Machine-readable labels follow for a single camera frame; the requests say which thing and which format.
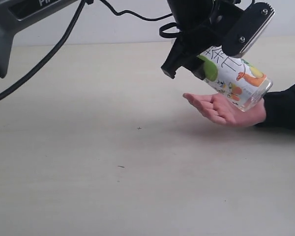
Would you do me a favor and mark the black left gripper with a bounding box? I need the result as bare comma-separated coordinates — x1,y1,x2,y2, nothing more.
161,0,243,80

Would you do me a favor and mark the white tea bottle fruit label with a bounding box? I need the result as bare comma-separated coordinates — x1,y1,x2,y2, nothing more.
197,46,273,112

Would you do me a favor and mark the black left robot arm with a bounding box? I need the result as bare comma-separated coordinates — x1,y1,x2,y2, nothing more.
0,0,243,78

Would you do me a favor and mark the person's forearm black sleeve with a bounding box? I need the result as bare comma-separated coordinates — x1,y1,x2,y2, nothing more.
256,84,295,131

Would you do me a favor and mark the person's open bare hand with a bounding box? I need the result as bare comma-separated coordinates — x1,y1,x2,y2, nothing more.
183,93,266,127

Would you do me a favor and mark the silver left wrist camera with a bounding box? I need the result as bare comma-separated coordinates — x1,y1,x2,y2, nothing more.
222,2,275,58

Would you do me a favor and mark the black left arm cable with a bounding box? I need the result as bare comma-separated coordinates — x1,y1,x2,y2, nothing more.
0,0,185,106

